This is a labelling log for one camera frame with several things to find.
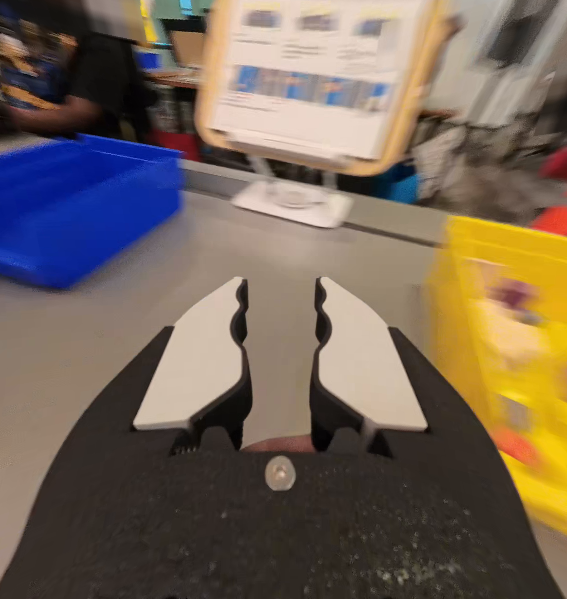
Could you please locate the small purple cube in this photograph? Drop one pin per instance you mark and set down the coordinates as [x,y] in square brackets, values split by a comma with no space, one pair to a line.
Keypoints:
[515,291]

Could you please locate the beige wooden board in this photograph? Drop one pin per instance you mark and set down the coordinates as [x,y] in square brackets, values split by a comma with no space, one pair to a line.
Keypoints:
[208,93]

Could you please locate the pile of plain wooden cubes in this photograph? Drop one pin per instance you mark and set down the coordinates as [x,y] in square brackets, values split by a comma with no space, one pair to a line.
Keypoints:
[508,327]

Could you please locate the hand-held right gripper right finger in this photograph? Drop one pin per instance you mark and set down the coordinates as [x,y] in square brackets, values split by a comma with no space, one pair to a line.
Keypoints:
[367,369]

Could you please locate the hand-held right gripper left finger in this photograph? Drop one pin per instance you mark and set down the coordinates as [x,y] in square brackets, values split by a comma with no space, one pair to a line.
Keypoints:
[194,369]

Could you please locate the small red cube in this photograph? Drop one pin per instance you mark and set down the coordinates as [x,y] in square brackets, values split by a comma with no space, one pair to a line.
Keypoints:
[515,447]

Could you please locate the blue plastic bin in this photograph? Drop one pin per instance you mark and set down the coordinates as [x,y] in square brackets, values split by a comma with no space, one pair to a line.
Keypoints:
[77,210]

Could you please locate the red bag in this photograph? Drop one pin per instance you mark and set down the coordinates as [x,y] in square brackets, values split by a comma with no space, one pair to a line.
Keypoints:
[564,164]

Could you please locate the white paper sheet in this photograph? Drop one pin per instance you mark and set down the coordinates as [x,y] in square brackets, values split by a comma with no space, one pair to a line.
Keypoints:
[311,70]

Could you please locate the teal bag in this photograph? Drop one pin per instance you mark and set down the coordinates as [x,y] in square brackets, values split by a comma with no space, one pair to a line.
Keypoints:
[400,185]

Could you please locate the white desk stand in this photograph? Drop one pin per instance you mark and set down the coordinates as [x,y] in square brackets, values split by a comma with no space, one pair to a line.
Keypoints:
[292,201]

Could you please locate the yellow plastic bin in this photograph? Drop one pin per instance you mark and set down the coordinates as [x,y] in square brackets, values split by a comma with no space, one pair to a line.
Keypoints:
[545,262]

